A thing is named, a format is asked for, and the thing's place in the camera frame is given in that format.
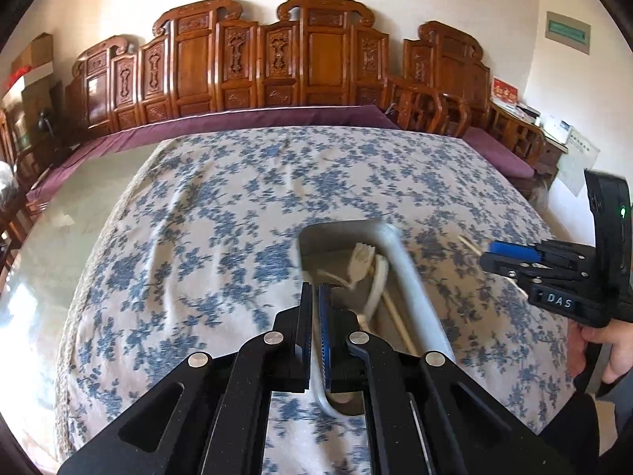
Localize long purple seat cushion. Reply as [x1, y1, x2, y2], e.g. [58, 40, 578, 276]
[25, 105, 401, 203]

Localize green and grey wall sign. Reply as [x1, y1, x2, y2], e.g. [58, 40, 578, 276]
[545, 11, 591, 56]

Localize white and red box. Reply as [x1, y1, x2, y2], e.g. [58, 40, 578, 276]
[2, 62, 53, 92]

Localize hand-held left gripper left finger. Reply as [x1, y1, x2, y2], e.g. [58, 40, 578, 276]
[57, 281, 315, 475]

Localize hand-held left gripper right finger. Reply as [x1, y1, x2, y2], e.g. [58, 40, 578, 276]
[316, 283, 577, 475]

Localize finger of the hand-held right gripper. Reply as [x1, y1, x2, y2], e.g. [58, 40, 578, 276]
[487, 240, 597, 270]
[477, 252, 594, 285]

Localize white plastic fork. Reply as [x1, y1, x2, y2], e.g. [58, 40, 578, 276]
[341, 241, 377, 292]

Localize person's dark clothing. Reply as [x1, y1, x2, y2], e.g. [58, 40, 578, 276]
[539, 381, 633, 475]

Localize person's right hand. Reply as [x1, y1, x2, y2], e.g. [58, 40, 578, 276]
[568, 321, 633, 386]

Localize light wooden chopstick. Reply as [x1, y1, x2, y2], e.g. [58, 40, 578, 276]
[383, 294, 419, 354]
[457, 235, 488, 260]

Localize wooden chair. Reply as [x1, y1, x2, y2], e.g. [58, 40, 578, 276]
[0, 106, 38, 179]

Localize wooden armchair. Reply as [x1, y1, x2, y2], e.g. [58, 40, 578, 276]
[386, 76, 470, 138]

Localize blue floral tablecloth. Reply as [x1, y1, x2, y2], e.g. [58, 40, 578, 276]
[54, 126, 569, 475]

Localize wooden side table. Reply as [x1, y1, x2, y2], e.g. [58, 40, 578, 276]
[487, 101, 567, 176]

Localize black object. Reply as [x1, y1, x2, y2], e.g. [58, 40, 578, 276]
[37, 108, 63, 135]

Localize brown cardboard box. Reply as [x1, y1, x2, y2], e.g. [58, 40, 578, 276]
[10, 34, 54, 67]

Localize long carved wooden bench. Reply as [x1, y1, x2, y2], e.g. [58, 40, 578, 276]
[64, 0, 391, 132]

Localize hanging paper sheet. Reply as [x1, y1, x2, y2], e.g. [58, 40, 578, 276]
[559, 129, 601, 196]

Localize grey metal utensil container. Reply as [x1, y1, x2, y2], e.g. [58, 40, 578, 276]
[297, 222, 458, 416]

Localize white boxes on side table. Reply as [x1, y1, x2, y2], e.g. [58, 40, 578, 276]
[514, 104, 569, 144]

